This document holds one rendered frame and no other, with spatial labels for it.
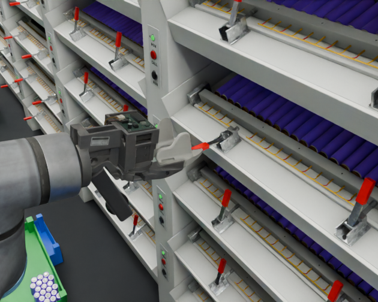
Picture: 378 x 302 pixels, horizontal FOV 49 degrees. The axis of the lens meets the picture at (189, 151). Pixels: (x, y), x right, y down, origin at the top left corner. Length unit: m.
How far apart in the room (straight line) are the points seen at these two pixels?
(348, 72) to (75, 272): 1.21
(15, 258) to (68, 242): 1.04
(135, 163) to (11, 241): 0.19
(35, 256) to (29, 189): 1.00
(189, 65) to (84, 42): 0.50
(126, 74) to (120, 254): 0.75
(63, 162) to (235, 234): 0.43
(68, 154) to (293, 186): 0.34
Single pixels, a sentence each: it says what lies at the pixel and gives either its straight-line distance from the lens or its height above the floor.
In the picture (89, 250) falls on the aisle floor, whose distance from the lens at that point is 1.61.
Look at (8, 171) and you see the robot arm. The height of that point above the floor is 0.85.
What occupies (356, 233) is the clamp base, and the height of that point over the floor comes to 0.75.
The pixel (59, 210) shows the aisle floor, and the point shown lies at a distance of 1.80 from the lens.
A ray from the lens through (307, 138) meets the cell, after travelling 0.71.
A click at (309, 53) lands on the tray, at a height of 0.94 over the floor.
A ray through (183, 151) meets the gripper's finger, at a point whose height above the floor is 0.78.
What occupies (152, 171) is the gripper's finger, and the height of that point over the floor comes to 0.78.
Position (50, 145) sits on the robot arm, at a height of 0.86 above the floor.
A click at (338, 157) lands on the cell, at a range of 0.67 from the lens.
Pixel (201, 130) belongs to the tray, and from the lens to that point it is 0.80.
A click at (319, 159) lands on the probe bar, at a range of 0.67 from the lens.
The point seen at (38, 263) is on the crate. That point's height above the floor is 0.06.
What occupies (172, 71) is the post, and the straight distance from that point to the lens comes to 0.82.
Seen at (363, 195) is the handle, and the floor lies 0.80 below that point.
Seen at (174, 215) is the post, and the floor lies 0.46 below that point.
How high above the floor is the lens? 1.15
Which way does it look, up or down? 34 degrees down
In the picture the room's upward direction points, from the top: straight up
